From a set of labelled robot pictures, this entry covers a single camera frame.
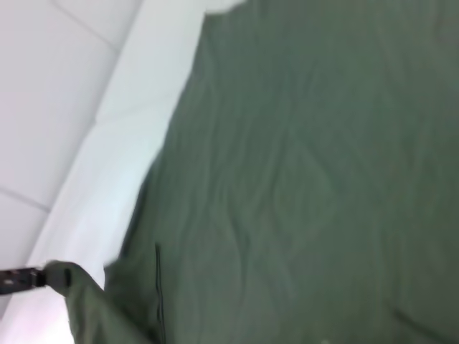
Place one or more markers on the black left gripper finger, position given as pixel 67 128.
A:
pixel 18 279

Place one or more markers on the dark green FREE t-shirt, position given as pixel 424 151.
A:
pixel 305 161

